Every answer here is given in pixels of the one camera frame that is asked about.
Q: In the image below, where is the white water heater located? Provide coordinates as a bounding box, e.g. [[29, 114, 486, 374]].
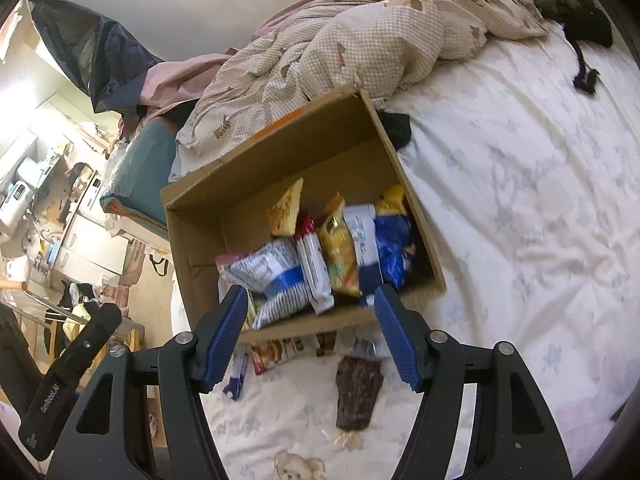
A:
[[0, 179, 32, 227]]

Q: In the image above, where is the brown cardboard box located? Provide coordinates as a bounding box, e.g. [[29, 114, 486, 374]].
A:
[[159, 85, 447, 345]]

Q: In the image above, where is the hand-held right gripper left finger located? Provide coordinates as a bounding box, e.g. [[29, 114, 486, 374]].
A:
[[47, 285, 250, 480]]

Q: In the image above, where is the slim blue white snack packet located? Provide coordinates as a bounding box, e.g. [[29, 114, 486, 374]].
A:
[[222, 349, 250, 402]]

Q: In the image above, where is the white red snack packet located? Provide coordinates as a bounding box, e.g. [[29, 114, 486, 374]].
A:
[[294, 212, 335, 315]]

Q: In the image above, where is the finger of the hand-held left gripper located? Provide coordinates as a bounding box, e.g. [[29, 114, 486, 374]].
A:
[[54, 304, 124, 392]]

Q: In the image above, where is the red beige striped snack packet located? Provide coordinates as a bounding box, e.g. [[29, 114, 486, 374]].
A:
[[249, 339, 287, 377]]

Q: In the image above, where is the blue snack bag yellow top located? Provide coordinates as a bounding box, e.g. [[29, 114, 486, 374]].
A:
[[372, 184, 417, 292]]

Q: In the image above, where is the dark brown snack packet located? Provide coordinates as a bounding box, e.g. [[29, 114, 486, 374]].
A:
[[334, 354, 385, 432]]

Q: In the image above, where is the tan snack packet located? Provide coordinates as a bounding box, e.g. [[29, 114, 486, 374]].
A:
[[267, 177, 305, 239]]

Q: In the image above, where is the silver white snack packet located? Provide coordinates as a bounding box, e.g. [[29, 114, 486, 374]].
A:
[[334, 330, 394, 361]]

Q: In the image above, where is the pink cloth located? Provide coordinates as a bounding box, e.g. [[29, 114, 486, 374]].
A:
[[119, 47, 242, 127]]

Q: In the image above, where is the white kitchen cabinet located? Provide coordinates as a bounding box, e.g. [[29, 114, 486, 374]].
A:
[[49, 209, 127, 277]]

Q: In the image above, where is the checked beige quilt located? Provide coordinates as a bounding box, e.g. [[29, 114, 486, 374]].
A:
[[174, 0, 549, 162]]

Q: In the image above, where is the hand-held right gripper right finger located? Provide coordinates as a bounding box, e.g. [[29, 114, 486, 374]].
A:
[[373, 283, 574, 480]]

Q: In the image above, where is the white shopping bag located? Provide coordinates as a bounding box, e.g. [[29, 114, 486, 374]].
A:
[[122, 239, 174, 287]]

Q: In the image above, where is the small black cloth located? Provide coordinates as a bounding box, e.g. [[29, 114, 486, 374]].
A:
[[382, 112, 412, 151]]

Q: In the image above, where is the narrow white blue snack packet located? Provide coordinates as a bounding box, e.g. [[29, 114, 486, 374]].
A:
[[344, 204, 384, 307]]

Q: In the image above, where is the large white blue snack bag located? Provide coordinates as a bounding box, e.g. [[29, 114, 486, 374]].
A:
[[215, 237, 314, 331]]

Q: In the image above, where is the dark hanging jacket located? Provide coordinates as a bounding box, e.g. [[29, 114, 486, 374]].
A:
[[27, 0, 167, 114]]

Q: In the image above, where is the black cloth with cord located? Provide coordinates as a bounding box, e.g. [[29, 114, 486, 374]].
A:
[[562, 4, 614, 94]]

